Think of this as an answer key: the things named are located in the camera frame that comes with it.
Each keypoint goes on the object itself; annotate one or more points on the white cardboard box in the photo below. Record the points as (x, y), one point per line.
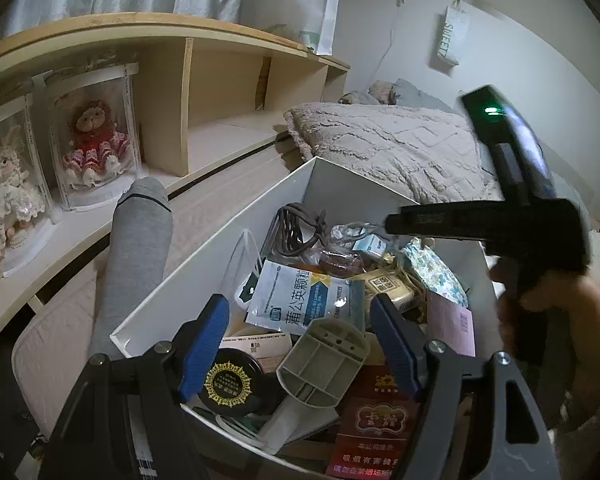
(205, 260)

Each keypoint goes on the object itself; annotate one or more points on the red dressed doll in case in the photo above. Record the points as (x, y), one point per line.
(60, 100)

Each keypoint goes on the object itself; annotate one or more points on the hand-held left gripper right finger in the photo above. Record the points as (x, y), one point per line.
(397, 350)

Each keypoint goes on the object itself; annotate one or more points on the grey plastic organizer tray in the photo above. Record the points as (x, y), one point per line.
(320, 365)

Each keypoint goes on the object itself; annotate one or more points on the beige seat cushion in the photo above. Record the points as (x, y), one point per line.
(50, 350)

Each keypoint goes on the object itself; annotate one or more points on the purple booklet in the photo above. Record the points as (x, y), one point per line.
(450, 330)

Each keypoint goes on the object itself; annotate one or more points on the grey pillow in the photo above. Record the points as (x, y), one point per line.
(420, 94)

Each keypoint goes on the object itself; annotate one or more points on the brown hair claw clip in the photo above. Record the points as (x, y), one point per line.
(292, 227)

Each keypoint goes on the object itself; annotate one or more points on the dark brown pouch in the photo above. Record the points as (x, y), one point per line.
(337, 263)

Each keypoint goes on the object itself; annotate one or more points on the white dressed doll in case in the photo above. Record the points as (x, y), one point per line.
(35, 120)

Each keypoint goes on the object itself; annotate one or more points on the brown plush toy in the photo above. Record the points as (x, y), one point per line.
(380, 91)

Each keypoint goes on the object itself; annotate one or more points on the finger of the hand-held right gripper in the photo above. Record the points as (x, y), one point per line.
(430, 220)

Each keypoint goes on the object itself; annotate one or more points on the white card box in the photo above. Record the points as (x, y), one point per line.
(255, 345)

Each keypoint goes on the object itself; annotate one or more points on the white paper sheet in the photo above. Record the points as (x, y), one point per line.
(290, 427)

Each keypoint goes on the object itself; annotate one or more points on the white paper bag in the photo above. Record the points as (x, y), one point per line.
(325, 10)

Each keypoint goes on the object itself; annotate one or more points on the beige textured blanket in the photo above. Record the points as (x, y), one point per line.
(395, 150)

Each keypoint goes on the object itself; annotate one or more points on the hanging white lettered bag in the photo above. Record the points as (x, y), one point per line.
(450, 35)

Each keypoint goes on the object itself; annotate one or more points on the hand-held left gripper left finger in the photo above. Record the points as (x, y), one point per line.
(205, 350)

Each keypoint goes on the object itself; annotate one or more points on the silver blue patterned pouch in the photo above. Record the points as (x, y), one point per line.
(437, 272)

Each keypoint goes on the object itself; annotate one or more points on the large white blue sachet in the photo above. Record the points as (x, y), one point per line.
(300, 305)

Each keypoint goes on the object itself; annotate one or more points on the person's right hand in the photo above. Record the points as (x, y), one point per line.
(575, 330)

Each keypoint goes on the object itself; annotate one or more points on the tan cardboard packet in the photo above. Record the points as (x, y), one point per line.
(385, 285)

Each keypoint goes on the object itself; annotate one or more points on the person's grey socked leg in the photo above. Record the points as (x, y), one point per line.
(130, 260)

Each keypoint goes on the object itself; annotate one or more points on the black round gold-emblem tin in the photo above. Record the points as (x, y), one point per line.
(230, 385)

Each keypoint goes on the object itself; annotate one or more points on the wooden shelf unit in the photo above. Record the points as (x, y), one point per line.
(220, 80)

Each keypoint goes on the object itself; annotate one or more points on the red cigarette carton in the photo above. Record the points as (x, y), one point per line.
(375, 425)

